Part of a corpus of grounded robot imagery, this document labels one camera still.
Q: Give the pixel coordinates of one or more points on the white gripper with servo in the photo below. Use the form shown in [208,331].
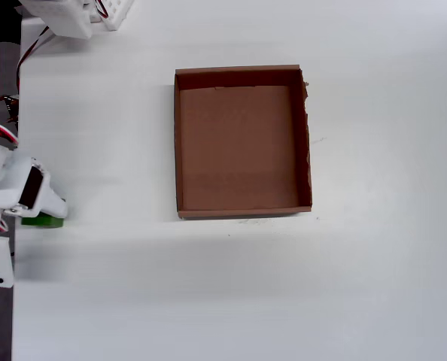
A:
[31,189]

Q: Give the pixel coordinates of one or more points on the green cube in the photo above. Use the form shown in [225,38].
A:
[39,222]

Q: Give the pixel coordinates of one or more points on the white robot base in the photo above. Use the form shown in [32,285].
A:
[116,15]

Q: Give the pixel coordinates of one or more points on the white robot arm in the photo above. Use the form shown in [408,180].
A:
[58,19]

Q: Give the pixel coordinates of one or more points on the brown cardboard box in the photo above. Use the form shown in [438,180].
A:
[238,150]

